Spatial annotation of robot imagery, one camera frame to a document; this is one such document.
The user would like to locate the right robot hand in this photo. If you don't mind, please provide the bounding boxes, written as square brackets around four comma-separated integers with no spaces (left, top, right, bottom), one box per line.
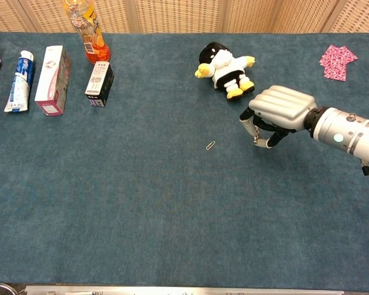
[239,85,318,149]

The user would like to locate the orange drink bottle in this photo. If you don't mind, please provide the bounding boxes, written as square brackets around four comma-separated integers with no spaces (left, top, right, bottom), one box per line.
[62,0,111,65]

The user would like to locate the black white plush toy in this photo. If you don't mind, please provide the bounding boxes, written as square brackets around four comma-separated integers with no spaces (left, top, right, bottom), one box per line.
[194,41,256,103]

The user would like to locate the small black white box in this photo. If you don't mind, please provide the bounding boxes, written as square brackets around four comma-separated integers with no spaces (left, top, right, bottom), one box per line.
[84,61,115,108]

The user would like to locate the woven folding screen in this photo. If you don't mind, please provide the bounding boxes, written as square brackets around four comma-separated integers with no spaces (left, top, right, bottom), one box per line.
[0,0,369,34]

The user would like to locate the blue white toothpaste tube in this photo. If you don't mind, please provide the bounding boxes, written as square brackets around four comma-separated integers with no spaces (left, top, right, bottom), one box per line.
[4,50,36,113]

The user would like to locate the pink white toothpaste box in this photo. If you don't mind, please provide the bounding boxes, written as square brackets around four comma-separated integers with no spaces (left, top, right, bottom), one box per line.
[34,45,72,117]

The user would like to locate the aluminium table edge rail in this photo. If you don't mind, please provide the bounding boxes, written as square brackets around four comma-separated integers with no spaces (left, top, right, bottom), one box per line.
[24,285,345,295]

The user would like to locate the teal felt table mat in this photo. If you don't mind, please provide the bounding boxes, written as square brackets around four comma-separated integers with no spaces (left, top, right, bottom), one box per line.
[0,31,369,293]

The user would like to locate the pink patterned cloth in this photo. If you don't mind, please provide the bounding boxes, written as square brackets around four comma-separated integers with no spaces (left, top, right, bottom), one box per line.
[319,44,359,82]

